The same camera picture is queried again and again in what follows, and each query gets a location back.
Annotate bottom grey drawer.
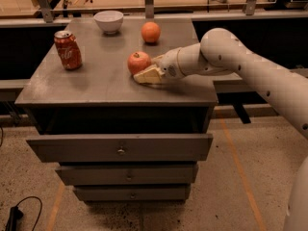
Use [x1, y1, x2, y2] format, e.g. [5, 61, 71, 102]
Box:
[73, 184, 191, 201]

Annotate red apple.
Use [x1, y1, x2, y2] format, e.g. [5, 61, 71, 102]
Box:
[127, 51, 151, 75]

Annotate red soda can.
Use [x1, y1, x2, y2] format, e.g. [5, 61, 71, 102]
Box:
[54, 30, 82, 70]

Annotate orange fruit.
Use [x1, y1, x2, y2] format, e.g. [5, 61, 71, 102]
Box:
[141, 22, 161, 43]

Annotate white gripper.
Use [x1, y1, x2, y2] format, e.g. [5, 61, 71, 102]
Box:
[133, 48, 185, 84]

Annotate black cable with plug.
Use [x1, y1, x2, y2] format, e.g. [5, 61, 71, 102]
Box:
[4, 195, 43, 231]

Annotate middle grey drawer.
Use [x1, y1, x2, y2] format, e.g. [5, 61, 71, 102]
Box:
[56, 163, 198, 186]

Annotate top grey drawer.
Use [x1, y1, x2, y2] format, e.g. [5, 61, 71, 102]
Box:
[27, 134, 213, 163]

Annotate grey drawer cabinet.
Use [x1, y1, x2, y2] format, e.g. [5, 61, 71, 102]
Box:
[14, 17, 219, 204]

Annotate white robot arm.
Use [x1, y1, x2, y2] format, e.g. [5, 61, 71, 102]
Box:
[133, 28, 308, 231]

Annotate white bowl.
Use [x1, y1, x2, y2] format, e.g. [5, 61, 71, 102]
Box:
[93, 11, 124, 35]

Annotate grey drawer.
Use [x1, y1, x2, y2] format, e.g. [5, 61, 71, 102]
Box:
[27, 134, 213, 163]
[73, 184, 191, 201]
[56, 163, 198, 186]

